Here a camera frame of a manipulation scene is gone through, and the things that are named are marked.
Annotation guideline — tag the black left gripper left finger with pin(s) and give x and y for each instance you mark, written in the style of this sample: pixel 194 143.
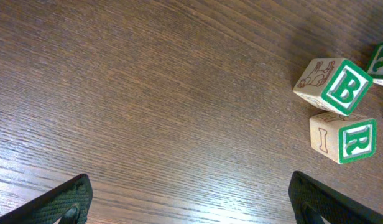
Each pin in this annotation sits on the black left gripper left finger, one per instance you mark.
pixel 67 203

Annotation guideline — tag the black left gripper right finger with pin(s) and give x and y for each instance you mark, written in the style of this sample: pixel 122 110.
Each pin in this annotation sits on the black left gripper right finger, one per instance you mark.
pixel 315 202

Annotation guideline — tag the wooden block green R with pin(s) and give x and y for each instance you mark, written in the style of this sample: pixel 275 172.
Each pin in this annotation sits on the wooden block green R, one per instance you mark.
pixel 343 139

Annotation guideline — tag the wooden block green B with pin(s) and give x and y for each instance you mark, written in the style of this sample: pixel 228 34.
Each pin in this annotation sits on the wooden block green B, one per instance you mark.
pixel 333 84

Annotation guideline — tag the wooden block green N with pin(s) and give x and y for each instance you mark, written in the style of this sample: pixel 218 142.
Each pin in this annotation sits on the wooden block green N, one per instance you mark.
pixel 374 67

